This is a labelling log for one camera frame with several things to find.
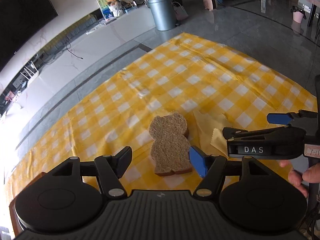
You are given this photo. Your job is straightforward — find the brown bear-shaped sponge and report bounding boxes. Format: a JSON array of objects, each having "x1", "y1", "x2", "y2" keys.
[{"x1": 149, "y1": 112, "x2": 192, "y2": 176}]

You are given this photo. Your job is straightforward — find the right hand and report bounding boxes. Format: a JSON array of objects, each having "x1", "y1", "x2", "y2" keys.
[{"x1": 288, "y1": 163, "x2": 320, "y2": 198}]

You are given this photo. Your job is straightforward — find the yellow checkered cloth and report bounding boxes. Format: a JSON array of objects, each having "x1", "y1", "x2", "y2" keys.
[{"x1": 5, "y1": 33, "x2": 317, "y2": 200}]

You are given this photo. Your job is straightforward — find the pink small bin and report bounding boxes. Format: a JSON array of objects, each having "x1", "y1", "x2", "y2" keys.
[{"x1": 290, "y1": 6, "x2": 306, "y2": 23}]

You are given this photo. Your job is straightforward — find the orange cardboard box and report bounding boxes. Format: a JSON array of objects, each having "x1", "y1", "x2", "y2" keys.
[{"x1": 9, "y1": 172, "x2": 46, "y2": 237}]

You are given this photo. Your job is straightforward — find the white wifi router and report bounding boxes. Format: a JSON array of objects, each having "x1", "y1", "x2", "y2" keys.
[{"x1": 20, "y1": 61, "x2": 40, "y2": 83}]

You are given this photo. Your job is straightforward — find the white marble tv console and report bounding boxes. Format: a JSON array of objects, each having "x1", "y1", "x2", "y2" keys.
[{"x1": 9, "y1": 5, "x2": 155, "y2": 116}]

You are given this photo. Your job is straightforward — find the pink space heater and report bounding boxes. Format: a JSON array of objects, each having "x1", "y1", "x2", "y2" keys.
[{"x1": 203, "y1": 0, "x2": 218, "y2": 11}]

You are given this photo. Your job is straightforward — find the woven pink basket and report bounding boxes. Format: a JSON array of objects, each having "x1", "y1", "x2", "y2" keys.
[{"x1": 172, "y1": 1, "x2": 189, "y2": 21}]

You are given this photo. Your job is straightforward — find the silver trash can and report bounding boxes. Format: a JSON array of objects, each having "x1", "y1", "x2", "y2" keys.
[{"x1": 148, "y1": 0, "x2": 177, "y2": 31}]

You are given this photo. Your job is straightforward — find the small teddy bear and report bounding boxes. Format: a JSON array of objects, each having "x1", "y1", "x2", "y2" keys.
[{"x1": 106, "y1": 0, "x2": 124, "y2": 18}]

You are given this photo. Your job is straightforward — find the black curved television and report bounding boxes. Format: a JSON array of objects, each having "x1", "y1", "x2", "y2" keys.
[{"x1": 1, "y1": 0, "x2": 57, "y2": 69}]

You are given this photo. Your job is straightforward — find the black cables on console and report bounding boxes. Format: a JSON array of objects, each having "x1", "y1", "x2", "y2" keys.
[{"x1": 37, "y1": 36, "x2": 85, "y2": 66}]

